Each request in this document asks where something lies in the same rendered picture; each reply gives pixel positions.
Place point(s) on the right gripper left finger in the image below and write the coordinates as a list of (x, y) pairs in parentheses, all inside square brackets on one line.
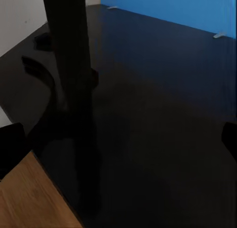
[(12, 139)]

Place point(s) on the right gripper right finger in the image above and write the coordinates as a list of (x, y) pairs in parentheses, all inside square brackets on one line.
[(229, 138)]

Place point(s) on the monitor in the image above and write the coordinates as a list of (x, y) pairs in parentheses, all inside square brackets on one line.
[(68, 29)]

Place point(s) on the desk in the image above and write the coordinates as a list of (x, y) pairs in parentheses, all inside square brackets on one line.
[(154, 157)]

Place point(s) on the room divider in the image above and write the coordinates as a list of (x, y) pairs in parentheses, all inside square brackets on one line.
[(216, 16)]

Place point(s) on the mouse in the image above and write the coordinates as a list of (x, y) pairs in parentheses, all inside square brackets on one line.
[(43, 39)]

